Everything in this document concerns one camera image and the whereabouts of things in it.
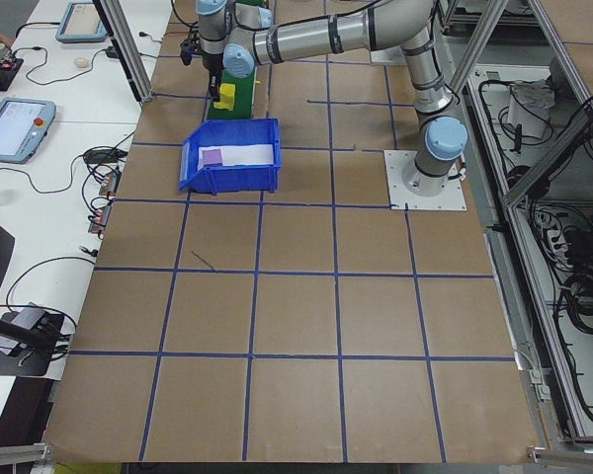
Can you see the V-shaped metal bar frame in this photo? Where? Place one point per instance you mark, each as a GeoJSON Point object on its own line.
{"type": "Point", "coordinates": [494, 257]}

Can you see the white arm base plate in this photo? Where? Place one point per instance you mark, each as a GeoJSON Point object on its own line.
{"type": "Point", "coordinates": [385, 57]}
{"type": "Point", "coordinates": [400, 197]}

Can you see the white computer mouse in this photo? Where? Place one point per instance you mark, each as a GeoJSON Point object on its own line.
{"type": "Point", "coordinates": [81, 62]}

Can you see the black power adapter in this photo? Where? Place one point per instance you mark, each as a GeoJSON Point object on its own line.
{"type": "Point", "coordinates": [101, 156]}

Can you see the small circuit board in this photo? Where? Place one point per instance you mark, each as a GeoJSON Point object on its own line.
{"type": "Point", "coordinates": [100, 220]}
{"type": "Point", "coordinates": [111, 183]}

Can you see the black power adapter box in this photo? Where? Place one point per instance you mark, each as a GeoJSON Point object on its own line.
{"type": "Point", "coordinates": [29, 355]}

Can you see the yellow foam block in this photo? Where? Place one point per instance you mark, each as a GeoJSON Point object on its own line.
{"type": "Point", "coordinates": [227, 96]}

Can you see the purple foam block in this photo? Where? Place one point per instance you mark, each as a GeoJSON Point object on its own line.
{"type": "Point", "coordinates": [212, 156]}

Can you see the gray crumpled cloth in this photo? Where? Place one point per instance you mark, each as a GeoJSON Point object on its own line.
{"type": "Point", "coordinates": [536, 94]}

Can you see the white foam liner sheet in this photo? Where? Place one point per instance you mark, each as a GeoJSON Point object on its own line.
{"type": "Point", "coordinates": [247, 154]}

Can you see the aluminium profile post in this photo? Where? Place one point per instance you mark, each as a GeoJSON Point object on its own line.
{"type": "Point", "coordinates": [128, 54]}

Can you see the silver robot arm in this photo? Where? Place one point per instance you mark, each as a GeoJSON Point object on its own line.
{"type": "Point", "coordinates": [326, 32]}

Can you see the green conveyor belt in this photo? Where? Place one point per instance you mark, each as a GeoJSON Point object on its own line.
{"type": "Point", "coordinates": [242, 101]}

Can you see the light blue teach pendant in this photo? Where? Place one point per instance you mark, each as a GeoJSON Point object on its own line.
{"type": "Point", "coordinates": [81, 20]}
{"type": "Point", "coordinates": [10, 128]}

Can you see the black plug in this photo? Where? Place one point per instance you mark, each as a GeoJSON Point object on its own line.
{"type": "Point", "coordinates": [111, 52]}

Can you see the black electronics box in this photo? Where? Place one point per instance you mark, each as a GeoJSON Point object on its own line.
{"type": "Point", "coordinates": [0, 74]}

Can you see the aluminium profile bar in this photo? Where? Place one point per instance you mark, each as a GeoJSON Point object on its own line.
{"type": "Point", "coordinates": [15, 454]}

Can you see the white container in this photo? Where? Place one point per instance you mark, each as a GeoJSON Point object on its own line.
{"type": "Point", "coordinates": [526, 121]}

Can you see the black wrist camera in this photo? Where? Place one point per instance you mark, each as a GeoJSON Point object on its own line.
{"type": "Point", "coordinates": [188, 52]}

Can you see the blue plastic storage bin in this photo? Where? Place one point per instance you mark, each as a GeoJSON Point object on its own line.
{"type": "Point", "coordinates": [227, 180]}

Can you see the white power strip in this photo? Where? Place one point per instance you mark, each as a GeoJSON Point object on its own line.
{"type": "Point", "coordinates": [553, 237]}

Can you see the small metal corner bracket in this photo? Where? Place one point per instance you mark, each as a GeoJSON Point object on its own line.
{"type": "Point", "coordinates": [538, 453]}

